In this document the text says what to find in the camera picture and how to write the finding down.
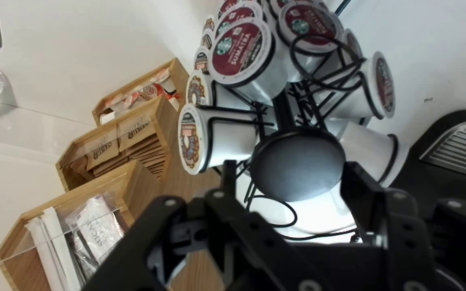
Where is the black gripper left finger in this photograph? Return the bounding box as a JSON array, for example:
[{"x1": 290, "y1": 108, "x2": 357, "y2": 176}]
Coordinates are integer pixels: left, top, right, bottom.
[{"x1": 82, "y1": 160, "x2": 321, "y2": 291}]

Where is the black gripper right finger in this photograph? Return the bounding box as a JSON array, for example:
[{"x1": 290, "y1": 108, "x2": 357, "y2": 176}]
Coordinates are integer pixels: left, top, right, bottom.
[{"x1": 341, "y1": 160, "x2": 466, "y2": 291}]

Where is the black wire coffee pod carousel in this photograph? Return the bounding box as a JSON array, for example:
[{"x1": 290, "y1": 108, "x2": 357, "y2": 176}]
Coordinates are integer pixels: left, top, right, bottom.
[{"x1": 179, "y1": 0, "x2": 404, "y2": 244}]

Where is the wooden condiment organizer shelf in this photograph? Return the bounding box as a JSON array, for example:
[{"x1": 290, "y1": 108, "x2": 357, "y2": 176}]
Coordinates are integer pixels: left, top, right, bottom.
[{"x1": 0, "y1": 56, "x2": 192, "y2": 291}]

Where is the red lid coffee pod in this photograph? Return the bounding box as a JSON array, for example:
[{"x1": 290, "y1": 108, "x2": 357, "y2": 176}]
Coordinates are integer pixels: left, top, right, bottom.
[
  {"x1": 319, "y1": 50, "x2": 399, "y2": 127},
  {"x1": 209, "y1": 16, "x2": 307, "y2": 105},
  {"x1": 277, "y1": 0, "x2": 349, "y2": 77},
  {"x1": 324, "y1": 118, "x2": 404, "y2": 189},
  {"x1": 214, "y1": 0, "x2": 266, "y2": 40}
]

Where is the clear bag of stirrers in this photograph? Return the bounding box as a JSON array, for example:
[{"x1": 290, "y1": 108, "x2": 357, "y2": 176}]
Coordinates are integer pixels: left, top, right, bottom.
[{"x1": 64, "y1": 194, "x2": 127, "y2": 281}]

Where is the green rim coffee pod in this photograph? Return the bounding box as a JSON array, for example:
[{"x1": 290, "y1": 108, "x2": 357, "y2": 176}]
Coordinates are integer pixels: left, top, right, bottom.
[
  {"x1": 193, "y1": 46, "x2": 214, "y2": 76},
  {"x1": 177, "y1": 103, "x2": 261, "y2": 176},
  {"x1": 185, "y1": 69, "x2": 256, "y2": 111}
]

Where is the black coffee machine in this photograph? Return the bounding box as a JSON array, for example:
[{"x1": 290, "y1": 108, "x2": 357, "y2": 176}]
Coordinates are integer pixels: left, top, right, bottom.
[{"x1": 392, "y1": 108, "x2": 466, "y2": 216}]

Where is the brown sugar packet stack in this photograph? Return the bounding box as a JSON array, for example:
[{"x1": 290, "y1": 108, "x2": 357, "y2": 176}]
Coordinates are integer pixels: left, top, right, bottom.
[
  {"x1": 85, "y1": 135, "x2": 122, "y2": 171},
  {"x1": 117, "y1": 114, "x2": 158, "y2": 155}
]

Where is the white paper napkin stack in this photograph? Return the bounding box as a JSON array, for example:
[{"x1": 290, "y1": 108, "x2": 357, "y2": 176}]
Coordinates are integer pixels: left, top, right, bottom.
[{"x1": 25, "y1": 207, "x2": 85, "y2": 291}]

